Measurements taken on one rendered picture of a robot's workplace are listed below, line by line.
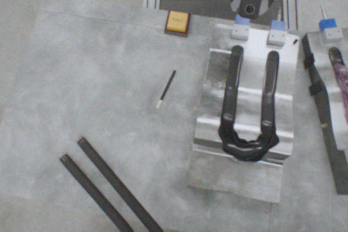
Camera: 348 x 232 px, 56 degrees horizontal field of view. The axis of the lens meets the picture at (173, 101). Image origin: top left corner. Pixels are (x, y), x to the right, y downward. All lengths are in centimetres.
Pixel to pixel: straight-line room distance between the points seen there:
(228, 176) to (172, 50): 45
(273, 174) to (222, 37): 43
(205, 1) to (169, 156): 109
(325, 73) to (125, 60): 63
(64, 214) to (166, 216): 100
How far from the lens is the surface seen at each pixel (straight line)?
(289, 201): 106
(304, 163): 108
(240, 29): 103
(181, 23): 112
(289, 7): 193
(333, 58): 114
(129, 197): 95
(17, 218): 205
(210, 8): 189
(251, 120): 93
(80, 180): 103
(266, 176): 99
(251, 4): 80
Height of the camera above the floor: 182
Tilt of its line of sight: 74 degrees down
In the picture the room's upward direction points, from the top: 10 degrees counter-clockwise
